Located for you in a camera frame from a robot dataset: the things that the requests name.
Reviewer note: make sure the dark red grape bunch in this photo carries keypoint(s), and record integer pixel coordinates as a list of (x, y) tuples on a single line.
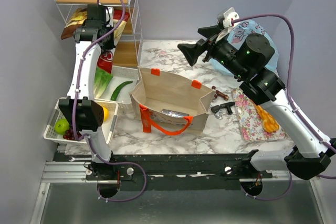
[(70, 135)]

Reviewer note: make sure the braided golden bread loaf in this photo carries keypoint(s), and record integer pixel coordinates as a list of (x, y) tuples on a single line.
[(269, 124)]

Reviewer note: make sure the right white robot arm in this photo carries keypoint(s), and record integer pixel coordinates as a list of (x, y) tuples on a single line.
[(311, 154)]

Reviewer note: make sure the green chili pepper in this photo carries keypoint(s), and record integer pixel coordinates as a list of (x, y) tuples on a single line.
[(118, 89)]

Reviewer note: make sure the silver open-end wrench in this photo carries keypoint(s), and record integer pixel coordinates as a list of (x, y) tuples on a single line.
[(217, 113)]

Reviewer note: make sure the yellow brown chip bag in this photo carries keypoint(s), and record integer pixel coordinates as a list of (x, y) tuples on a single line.
[(75, 21)]

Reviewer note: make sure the red white snack packet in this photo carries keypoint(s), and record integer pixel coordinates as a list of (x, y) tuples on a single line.
[(105, 61)]

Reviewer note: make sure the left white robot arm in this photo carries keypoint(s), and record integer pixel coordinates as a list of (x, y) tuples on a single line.
[(79, 107)]

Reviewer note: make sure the blue plastic grocery bag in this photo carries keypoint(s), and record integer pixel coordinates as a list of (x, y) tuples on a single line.
[(238, 35)]

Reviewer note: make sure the white perforated basket front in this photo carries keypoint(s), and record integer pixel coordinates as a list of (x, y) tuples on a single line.
[(107, 126)]

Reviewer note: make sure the floral pattern tray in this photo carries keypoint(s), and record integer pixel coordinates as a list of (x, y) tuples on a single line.
[(250, 122)]

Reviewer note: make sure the white perforated basket rear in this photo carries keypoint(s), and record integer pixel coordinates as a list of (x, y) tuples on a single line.
[(120, 75)]

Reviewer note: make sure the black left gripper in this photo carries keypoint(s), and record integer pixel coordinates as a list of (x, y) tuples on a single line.
[(109, 45)]

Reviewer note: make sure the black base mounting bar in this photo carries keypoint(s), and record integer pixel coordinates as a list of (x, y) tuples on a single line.
[(175, 172)]

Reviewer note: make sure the green lettuce leaf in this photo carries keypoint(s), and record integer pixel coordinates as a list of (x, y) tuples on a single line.
[(101, 82)]

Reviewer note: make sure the beige canvas tote bag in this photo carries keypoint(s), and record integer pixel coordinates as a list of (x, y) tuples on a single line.
[(158, 90)]

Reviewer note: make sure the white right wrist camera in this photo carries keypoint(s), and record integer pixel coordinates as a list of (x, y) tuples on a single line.
[(225, 19)]

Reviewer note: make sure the black pipe tee fitting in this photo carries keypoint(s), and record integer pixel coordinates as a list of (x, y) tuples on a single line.
[(228, 106)]

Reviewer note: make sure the dark red handled tool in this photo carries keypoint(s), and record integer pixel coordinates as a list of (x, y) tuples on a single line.
[(219, 94)]

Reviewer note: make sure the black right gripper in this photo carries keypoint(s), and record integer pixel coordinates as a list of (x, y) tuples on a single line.
[(191, 51)]

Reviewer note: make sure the white perforated basket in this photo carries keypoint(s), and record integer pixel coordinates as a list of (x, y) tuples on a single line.
[(120, 75), (107, 126)]

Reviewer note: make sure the aluminium rail frame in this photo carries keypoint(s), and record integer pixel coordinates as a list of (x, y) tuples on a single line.
[(65, 196)]

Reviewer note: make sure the yellow lemon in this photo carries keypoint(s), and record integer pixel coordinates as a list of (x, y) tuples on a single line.
[(105, 114)]

